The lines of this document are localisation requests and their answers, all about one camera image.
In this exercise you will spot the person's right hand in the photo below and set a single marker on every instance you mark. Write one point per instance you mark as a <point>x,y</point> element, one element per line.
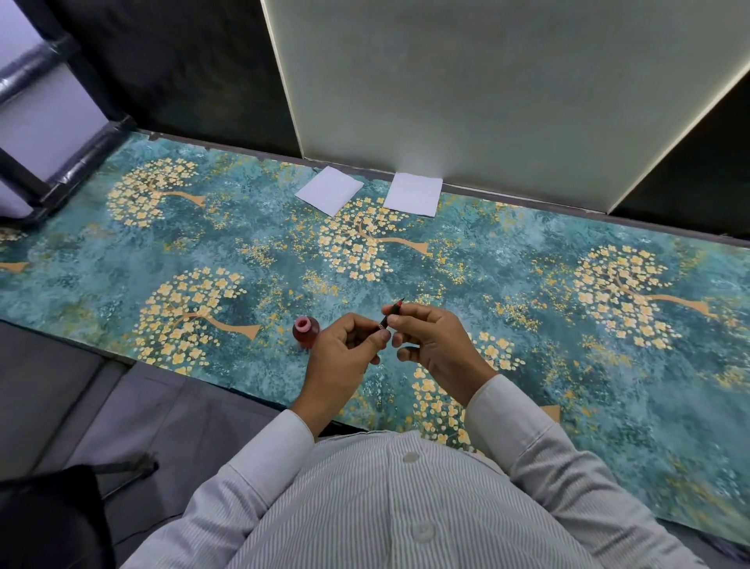
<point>445,346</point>

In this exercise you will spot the person's left hand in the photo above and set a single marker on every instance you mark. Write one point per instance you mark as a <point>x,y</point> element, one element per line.
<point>334,369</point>

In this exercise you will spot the red ink bottle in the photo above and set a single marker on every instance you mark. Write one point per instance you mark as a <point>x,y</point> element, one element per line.
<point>306,335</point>

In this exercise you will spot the person's left forearm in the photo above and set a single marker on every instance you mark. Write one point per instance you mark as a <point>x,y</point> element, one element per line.
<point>234,498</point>

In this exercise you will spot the person's right forearm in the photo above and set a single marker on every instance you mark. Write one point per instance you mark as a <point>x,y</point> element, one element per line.
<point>556,469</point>

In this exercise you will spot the person's striped shirt torso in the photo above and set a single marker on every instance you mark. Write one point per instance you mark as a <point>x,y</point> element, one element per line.
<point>398,510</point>

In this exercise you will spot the creased white paper square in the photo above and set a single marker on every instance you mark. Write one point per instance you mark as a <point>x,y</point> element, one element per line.
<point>328,190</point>

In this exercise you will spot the teal floral table cover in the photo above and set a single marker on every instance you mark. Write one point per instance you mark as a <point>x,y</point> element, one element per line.
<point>117,281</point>

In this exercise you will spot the frosted white light panel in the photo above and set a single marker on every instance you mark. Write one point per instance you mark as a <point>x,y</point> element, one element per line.
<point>498,88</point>

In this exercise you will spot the black chair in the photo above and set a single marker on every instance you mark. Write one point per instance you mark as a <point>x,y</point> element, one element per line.
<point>53,527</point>

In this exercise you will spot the black wrapped metal frame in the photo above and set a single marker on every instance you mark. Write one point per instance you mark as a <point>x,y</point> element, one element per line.
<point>88,161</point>

